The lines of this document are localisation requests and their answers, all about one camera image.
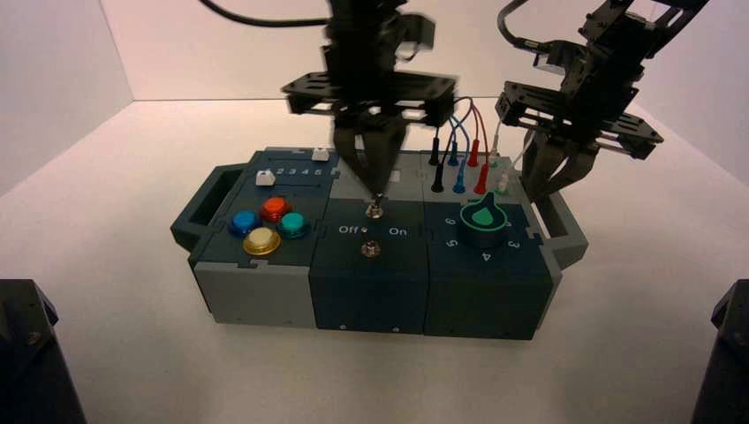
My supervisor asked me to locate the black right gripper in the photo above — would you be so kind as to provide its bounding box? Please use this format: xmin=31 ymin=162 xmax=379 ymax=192
xmin=495 ymin=39 xmax=666 ymax=201

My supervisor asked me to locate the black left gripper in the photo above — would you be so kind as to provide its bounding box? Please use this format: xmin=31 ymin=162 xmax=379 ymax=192
xmin=280 ymin=32 xmax=458 ymax=201

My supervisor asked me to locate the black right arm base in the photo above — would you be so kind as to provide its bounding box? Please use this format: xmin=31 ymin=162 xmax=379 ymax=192
xmin=690 ymin=279 xmax=749 ymax=424

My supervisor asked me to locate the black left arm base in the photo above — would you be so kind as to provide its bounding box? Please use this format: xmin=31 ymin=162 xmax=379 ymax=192
xmin=0 ymin=278 xmax=89 ymax=424

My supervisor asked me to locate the black green rotary knob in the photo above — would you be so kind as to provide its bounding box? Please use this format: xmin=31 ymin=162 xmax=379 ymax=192
xmin=457 ymin=193 xmax=510 ymax=251

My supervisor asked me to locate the teal round push button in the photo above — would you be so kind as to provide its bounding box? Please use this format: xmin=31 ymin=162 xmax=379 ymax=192
xmin=276 ymin=212 xmax=311 ymax=240

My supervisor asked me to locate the orange round push button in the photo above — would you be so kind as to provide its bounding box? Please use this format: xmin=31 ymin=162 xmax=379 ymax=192
xmin=259 ymin=197 xmax=292 ymax=223

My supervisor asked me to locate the yellow round push button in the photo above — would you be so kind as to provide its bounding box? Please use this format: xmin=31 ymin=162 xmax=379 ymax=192
xmin=242 ymin=227 xmax=282 ymax=257

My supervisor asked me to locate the blue round push button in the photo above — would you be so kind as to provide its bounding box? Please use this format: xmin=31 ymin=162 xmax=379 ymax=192
xmin=229 ymin=210 xmax=262 ymax=238

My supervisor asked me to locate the dark green grey task box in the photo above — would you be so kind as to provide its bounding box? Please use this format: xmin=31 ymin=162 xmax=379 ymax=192
xmin=170 ymin=146 xmax=590 ymax=342

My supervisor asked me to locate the black jumper cable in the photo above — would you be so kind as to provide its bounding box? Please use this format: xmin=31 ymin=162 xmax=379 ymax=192
xmin=429 ymin=96 xmax=475 ymax=194

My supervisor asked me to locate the red jumper cable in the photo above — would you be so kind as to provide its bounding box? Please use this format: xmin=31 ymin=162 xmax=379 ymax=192
xmin=466 ymin=102 xmax=491 ymax=196

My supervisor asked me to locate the blue jumper cable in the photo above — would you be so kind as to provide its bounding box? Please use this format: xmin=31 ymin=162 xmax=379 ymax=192
xmin=447 ymin=110 xmax=473 ymax=195

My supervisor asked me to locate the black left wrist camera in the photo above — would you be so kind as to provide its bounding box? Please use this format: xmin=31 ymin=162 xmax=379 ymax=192
xmin=398 ymin=13 xmax=438 ymax=64

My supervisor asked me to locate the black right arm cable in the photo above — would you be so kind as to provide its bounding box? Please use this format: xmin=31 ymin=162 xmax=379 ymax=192
xmin=497 ymin=0 xmax=547 ymax=53

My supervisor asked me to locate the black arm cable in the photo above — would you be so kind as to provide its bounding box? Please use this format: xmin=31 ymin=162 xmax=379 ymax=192
xmin=497 ymin=0 xmax=547 ymax=53
xmin=197 ymin=0 xmax=330 ymax=29

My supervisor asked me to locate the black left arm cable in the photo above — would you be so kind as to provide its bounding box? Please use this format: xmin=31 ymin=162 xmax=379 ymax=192
xmin=197 ymin=0 xmax=330 ymax=29

